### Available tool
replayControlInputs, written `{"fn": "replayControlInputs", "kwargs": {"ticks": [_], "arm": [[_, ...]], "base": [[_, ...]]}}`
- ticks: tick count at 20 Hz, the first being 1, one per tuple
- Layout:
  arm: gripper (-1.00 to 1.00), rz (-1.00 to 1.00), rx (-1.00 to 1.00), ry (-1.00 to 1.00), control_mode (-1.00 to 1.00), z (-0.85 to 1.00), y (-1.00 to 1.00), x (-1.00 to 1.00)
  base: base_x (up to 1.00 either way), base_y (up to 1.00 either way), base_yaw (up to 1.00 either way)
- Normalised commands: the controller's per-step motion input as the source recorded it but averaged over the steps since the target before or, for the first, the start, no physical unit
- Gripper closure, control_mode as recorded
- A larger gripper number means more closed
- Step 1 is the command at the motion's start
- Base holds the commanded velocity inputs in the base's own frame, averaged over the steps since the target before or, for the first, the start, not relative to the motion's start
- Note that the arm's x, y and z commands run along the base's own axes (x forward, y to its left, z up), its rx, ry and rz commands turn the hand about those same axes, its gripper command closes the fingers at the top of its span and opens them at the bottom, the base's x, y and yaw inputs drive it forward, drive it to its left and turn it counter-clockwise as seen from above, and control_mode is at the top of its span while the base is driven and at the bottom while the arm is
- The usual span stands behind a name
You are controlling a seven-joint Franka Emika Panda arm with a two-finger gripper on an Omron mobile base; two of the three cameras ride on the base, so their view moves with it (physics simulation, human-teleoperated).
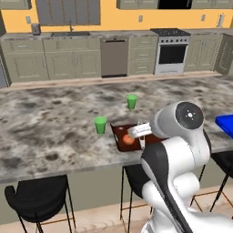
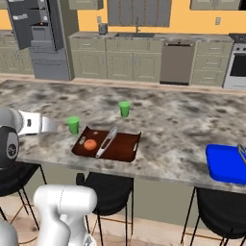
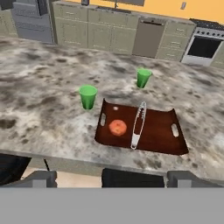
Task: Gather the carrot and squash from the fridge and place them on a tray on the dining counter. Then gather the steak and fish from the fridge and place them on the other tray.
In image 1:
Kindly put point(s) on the grey toaster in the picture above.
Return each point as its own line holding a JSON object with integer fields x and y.
{"x": 35, "y": 29}

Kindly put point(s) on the black microwave oven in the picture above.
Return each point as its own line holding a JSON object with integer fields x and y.
{"x": 174, "y": 3}

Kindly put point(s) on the grey dishwasher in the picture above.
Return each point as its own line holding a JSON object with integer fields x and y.
{"x": 114, "y": 57}

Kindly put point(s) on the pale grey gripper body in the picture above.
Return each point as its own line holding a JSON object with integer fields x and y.
{"x": 140, "y": 130}

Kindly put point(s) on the dark brown tray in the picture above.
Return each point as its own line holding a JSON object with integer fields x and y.
{"x": 120, "y": 145}

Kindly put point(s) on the olive drawer stack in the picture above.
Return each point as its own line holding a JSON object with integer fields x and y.
{"x": 142, "y": 56}

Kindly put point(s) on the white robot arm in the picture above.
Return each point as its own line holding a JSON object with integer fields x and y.
{"x": 185, "y": 157}

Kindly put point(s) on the grey wall socket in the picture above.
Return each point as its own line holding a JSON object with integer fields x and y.
{"x": 140, "y": 18}
{"x": 28, "y": 20}
{"x": 203, "y": 17}

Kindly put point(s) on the black bar stool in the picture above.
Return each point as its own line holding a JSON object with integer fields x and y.
{"x": 223, "y": 164}
{"x": 36, "y": 197}
{"x": 135, "y": 182}

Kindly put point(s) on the green cup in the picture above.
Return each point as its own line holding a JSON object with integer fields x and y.
{"x": 100, "y": 125}
{"x": 131, "y": 101}

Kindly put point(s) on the orange round vegetable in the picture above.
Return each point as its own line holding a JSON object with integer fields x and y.
{"x": 127, "y": 140}

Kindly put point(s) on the grey sink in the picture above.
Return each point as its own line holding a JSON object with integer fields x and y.
{"x": 70, "y": 34}

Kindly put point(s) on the silver oven with hob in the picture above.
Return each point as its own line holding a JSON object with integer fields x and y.
{"x": 171, "y": 51}

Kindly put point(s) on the grey window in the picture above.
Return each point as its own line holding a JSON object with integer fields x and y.
{"x": 68, "y": 12}

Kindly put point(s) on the olive base cupboard run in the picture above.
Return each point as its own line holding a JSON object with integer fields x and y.
{"x": 60, "y": 59}
{"x": 206, "y": 51}

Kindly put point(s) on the dark tap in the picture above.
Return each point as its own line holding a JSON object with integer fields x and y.
{"x": 71, "y": 26}

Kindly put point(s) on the white paper towel roll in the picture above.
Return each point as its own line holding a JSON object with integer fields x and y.
{"x": 221, "y": 20}

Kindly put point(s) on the olive wall cupboard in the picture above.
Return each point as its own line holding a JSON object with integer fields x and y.
{"x": 212, "y": 3}
{"x": 137, "y": 3}
{"x": 15, "y": 3}

